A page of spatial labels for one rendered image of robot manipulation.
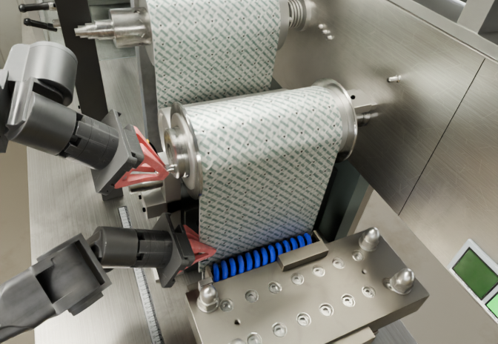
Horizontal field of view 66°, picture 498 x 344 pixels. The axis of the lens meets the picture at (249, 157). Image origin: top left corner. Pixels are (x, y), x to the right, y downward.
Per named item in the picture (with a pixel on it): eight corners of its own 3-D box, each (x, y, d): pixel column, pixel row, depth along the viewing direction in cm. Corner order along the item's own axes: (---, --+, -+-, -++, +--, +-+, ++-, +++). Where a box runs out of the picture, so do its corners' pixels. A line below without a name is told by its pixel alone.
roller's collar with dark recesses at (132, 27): (112, 38, 70) (106, 3, 65) (144, 35, 72) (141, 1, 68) (118, 54, 65) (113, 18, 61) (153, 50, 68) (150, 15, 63)
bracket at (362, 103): (331, 100, 66) (333, 90, 65) (358, 95, 69) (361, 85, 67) (347, 116, 63) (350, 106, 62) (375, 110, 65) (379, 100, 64)
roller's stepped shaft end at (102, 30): (75, 37, 65) (72, 18, 63) (112, 33, 68) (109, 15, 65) (78, 45, 63) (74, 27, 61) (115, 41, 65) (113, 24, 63)
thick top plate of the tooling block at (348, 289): (185, 310, 67) (184, 292, 63) (365, 243, 82) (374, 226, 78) (217, 406, 57) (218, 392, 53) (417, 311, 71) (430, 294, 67)
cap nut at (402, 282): (385, 279, 69) (394, 266, 66) (401, 273, 70) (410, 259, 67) (399, 297, 66) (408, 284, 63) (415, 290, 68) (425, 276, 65)
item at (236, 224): (198, 270, 69) (198, 202, 56) (309, 233, 77) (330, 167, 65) (198, 273, 68) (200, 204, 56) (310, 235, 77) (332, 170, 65)
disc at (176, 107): (170, 148, 66) (169, 80, 55) (173, 147, 66) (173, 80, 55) (196, 219, 58) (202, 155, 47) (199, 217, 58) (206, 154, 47)
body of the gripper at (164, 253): (173, 289, 59) (127, 291, 54) (156, 238, 65) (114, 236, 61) (193, 262, 56) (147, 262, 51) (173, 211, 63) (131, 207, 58)
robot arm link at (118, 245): (97, 262, 49) (98, 219, 52) (77, 273, 54) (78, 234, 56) (146, 262, 54) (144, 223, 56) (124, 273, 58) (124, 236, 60)
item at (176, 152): (166, 121, 53) (180, 172, 52) (180, 118, 54) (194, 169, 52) (161, 138, 60) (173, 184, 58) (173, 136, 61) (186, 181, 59)
